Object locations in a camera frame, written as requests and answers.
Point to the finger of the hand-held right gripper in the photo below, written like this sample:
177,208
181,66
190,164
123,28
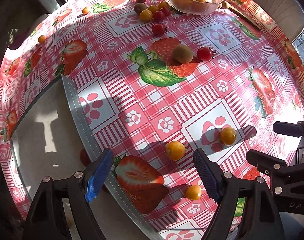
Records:
289,128
264,162

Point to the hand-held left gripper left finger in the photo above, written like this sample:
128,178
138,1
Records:
99,177

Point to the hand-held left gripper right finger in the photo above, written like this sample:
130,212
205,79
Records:
206,177

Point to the yellow cherry tomato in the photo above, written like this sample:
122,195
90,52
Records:
153,8
175,150
145,15
163,5
193,192
227,136

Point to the white tray with grey rim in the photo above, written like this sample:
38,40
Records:
42,120

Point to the small brown kiwi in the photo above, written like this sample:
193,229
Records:
140,8
182,53

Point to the strawberry printed pink tablecloth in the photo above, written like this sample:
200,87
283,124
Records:
142,100

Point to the white chair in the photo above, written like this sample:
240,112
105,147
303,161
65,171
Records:
274,2

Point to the small orange cherry tomato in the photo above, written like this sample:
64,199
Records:
85,10
41,39

